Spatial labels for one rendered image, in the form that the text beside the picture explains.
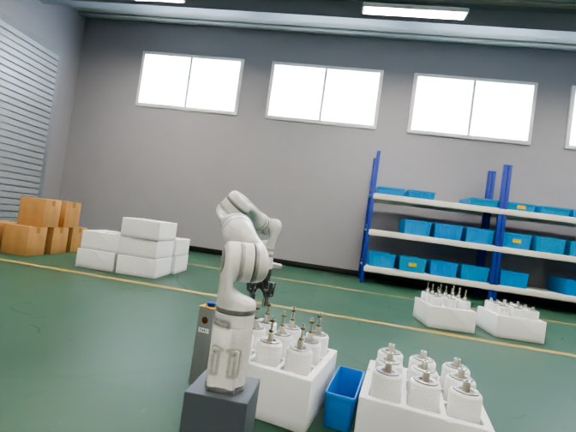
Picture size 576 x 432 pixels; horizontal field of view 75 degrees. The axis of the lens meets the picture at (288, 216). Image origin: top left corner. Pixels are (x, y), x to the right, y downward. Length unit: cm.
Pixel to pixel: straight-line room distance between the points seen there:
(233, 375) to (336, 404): 65
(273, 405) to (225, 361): 58
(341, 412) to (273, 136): 560
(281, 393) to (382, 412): 34
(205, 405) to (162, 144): 653
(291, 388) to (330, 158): 537
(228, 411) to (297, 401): 54
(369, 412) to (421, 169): 552
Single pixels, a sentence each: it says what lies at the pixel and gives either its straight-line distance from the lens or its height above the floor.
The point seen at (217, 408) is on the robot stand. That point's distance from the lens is 91.
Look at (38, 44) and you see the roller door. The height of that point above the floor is 297.
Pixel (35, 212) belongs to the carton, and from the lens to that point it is 484.
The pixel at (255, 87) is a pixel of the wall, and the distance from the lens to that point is 698.
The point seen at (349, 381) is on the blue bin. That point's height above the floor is 6.
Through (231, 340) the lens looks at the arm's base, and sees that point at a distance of 88.
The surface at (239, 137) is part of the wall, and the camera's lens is 678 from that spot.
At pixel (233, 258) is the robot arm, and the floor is 60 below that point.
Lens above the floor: 69
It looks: 1 degrees up
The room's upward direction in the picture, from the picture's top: 8 degrees clockwise
